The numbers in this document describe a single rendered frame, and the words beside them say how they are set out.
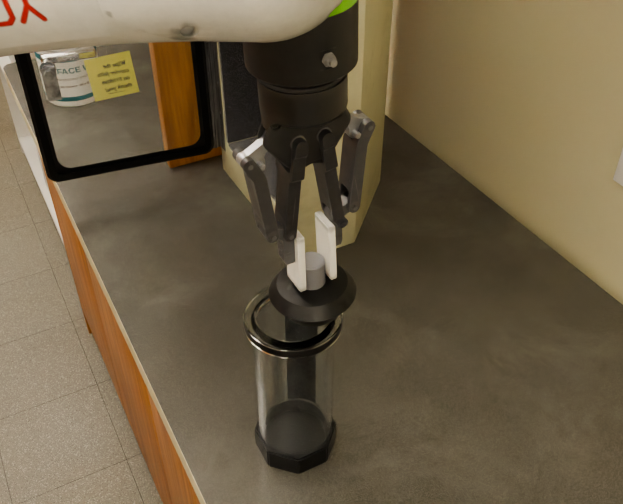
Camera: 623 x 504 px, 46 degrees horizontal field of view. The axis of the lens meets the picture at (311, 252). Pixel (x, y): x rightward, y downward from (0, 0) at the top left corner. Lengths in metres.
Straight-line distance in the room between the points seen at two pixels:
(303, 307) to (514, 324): 0.49
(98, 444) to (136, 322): 1.10
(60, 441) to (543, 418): 1.53
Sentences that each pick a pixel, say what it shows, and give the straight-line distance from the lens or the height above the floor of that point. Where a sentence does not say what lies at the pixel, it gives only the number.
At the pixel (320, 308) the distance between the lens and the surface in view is 0.73.
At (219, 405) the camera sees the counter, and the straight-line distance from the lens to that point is 1.01.
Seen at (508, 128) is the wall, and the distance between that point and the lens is 1.36.
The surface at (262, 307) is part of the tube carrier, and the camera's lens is 0.82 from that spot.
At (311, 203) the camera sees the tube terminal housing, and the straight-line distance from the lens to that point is 1.15.
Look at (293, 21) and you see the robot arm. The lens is 0.41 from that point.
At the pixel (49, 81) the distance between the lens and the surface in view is 1.28.
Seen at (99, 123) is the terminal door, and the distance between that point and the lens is 1.34.
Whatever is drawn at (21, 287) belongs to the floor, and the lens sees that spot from 2.76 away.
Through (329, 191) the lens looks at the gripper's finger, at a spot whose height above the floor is 1.34.
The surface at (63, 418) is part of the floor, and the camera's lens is 2.29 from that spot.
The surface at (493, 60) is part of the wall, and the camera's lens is 1.36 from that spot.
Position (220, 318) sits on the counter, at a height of 0.94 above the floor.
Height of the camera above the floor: 1.72
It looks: 39 degrees down
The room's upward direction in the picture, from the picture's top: straight up
